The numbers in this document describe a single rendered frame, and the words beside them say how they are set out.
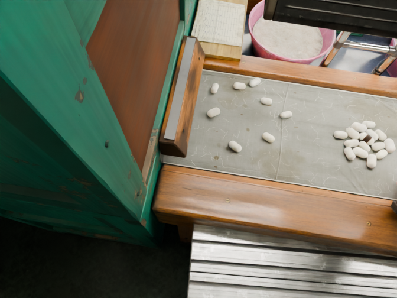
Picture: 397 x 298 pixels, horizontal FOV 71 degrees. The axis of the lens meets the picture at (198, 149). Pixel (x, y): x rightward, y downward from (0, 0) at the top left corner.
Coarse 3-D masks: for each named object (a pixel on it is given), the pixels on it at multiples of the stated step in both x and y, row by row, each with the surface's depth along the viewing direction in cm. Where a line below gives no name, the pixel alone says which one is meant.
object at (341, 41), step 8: (344, 32) 68; (336, 40) 72; (344, 40) 70; (336, 48) 73; (360, 48) 72; (368, 48) 72; (376, 48) 72; (384, 48) 72; (392, 48) 71; (328, 56) 76; (392, 56) 73; (320, 64) 80; (328, 64) 79; (384, 64) 76; (376, 72) 79
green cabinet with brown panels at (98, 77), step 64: (0, 0) 12; (64, 0) 17; (128, 0) 32; (0, 64) 13; (64, 64) 18; (128, 64) 35; (0, 128) 20; (64, 128) 19; (128, 128) 39; (0, 192) 48; (64, 192) 38; (128, 192) 40
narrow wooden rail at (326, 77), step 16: (208, 64) 78; (224, 64) 78; (240, 64) 78; (256, 64) 78; (272, 64) 78; (288, 64) 78; (304, 64) 79; (288, 80) 78; (304, 80) 77; (320, 80) 77; (336, 80) 77; (352, 80) 77; (368, 80) 77; (384, 80) 78; (384, 96) 78
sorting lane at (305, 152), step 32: (224, 96) 76; (256, 96) 77; (288, 96) 77; (320, 96) 78; (352, 96) 78; (192, 128) 72; (224, 128) 72; (256, 128) 73; (288, 128) 73; (320, 128) 73; (384, 128) 74; (192, 160) 68; (224, 160) 69; (256, 160) 69; (288, 160) 69; (320, 160) 70; (352, 160) 70; (384, 160) 70; (352, 192) 67; (384, 192) 67
